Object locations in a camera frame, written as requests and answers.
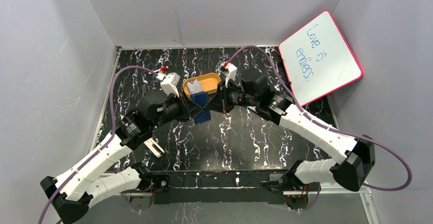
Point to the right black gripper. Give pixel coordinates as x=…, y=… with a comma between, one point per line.
x=219, y=102

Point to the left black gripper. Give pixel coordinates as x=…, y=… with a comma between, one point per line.
x=184, y=108

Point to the blue leather card holder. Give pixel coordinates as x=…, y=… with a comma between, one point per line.
x=201, y=99

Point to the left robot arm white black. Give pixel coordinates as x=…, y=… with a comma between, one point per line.
x=75, y=191

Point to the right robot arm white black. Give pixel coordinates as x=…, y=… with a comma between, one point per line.
x=351, y=159

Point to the orange oval tray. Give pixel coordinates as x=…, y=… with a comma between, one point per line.
x=209, y=83

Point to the red capped marker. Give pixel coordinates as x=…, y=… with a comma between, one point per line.
x=161, y=70

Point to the white eraser block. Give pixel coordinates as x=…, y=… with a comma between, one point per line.
x=154, y=147

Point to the pink framed whiteboard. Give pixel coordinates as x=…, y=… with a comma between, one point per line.
x=318, y=59

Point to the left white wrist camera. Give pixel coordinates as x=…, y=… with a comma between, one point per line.
x=169, y=82

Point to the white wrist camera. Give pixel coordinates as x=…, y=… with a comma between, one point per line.
x=169, y=82
x=229, y=71

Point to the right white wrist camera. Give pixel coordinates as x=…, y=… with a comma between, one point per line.
x=229, y=71

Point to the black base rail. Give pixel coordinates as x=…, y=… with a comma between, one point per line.
x=231, y=186

